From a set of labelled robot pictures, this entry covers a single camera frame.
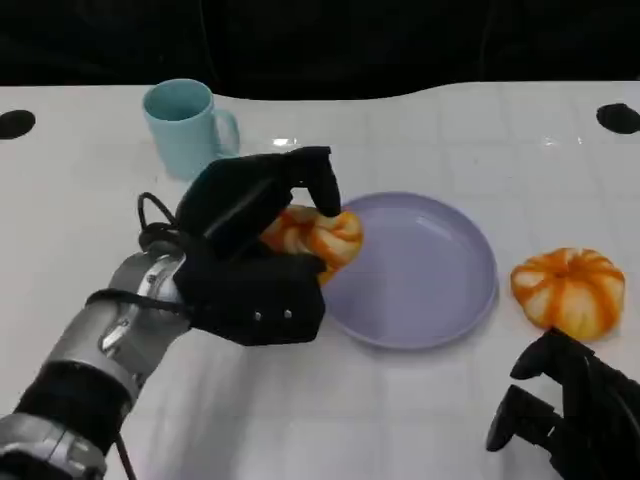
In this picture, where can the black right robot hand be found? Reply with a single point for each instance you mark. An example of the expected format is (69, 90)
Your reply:
(595, 400)

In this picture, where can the pale green mug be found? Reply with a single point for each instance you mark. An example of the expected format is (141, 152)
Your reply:
(187, 140)

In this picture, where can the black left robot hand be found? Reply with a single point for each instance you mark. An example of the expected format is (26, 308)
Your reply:
(240, 295)

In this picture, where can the lilac plate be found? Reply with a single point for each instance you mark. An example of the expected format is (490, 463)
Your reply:
(420, 280)

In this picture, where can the orange white toy bread roll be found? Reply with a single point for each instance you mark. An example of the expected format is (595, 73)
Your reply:
(335, 240)
(570, 290)

